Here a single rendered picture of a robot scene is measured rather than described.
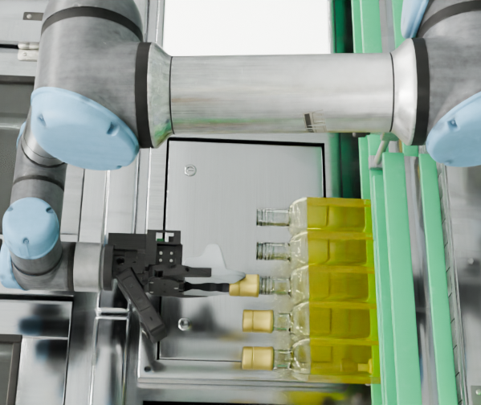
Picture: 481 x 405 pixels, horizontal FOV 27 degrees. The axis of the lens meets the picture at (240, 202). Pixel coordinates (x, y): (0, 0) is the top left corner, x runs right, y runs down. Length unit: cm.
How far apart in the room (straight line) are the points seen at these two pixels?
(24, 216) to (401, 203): 54
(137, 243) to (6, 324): 29
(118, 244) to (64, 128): 51
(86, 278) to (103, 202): 26
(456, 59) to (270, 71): 19
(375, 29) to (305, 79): 70
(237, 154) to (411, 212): 42
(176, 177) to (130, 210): 10
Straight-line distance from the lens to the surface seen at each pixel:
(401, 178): 150
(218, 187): 175
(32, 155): 145
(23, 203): 143
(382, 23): 177
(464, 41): 109
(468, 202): 148
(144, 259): 154
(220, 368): 162
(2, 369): 169
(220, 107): 107
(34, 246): 141
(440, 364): 140
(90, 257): 151
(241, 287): 152
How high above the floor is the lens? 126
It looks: 3 degrees down
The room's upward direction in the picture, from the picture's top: 88 degrees counter-clockwise
